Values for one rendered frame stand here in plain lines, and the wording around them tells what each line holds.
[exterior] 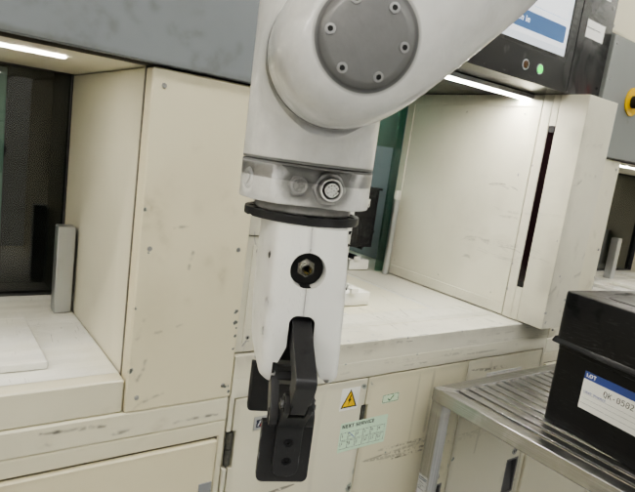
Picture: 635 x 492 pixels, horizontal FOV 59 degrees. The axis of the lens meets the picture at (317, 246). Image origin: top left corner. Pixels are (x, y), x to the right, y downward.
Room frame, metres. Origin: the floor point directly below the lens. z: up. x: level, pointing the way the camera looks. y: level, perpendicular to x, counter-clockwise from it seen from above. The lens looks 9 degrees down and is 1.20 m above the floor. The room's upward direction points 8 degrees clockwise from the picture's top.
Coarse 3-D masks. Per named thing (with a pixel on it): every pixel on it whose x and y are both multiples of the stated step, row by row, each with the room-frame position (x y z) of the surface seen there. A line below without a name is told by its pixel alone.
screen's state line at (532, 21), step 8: (528, 16) 1.18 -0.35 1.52; (536, 16) 1.20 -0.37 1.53; (520, 24) 1.17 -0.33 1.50; (528, 24) 1.19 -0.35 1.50; (536, 24) 1.20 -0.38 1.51; (544, 24) 1.22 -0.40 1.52; (552, 24) 1.23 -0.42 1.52; (560, 24) 1.25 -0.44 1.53; (536, 32) 1.21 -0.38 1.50; (544, 32) 1.22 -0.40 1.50; (552, 32) 1.24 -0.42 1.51; (560, 32) 1.25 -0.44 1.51; (560, 40) 1.26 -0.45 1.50
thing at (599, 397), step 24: (576, 360) 0.99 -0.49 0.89; (552, 384) 1.02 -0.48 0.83; (576, 384) 0.98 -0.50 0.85; (600, 384) 0.94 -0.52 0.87; (624, 384) 0.91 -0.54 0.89; (552, 408) 1.01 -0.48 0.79; (576, 408) 0.97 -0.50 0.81; (600, 408) 0.93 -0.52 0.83; (624, 408) 0.90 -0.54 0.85; (576, 432) 0.96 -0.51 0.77; (600, 432) 0.92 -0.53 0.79; (624, 432) 0.89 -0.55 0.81; (624, 456) 0.88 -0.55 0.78
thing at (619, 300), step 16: (576, 304) 1.00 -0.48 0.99; (592, 304) 0.98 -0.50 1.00; (608, 304) 0.96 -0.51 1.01; (624, 304) 0.97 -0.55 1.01; (576, 320) 1.00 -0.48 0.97; (592, 320) 0.97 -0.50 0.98; (608, 320) 0.95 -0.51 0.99; (624, 320) 0.92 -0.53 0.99; (560, 336) 1.02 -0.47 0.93; (576, 336) 0.99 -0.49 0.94; (592, 336) 0.97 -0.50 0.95; (608, 336) 0.94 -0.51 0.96; (624, 336) 0.92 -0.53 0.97; (592, 352) 0.96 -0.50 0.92; (608, 352) 0.94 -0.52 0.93; (624, 352) 0.91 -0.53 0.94; (624, 368) 0.90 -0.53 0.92
